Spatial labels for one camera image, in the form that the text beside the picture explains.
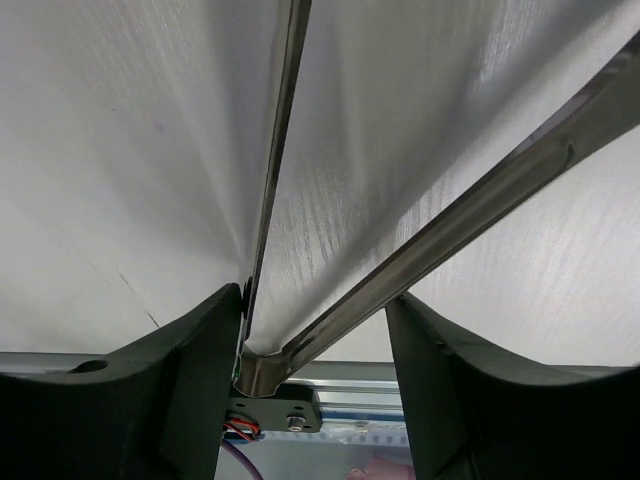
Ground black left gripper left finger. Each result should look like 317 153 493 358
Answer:
1 284 242 479

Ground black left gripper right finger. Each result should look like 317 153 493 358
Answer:
386 294 639 479

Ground metal tongs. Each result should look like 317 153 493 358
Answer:
237 1 639 397

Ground white slotted cable duct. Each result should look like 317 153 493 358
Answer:
261 416 409 448

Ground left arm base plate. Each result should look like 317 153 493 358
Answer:
227 384 323 433

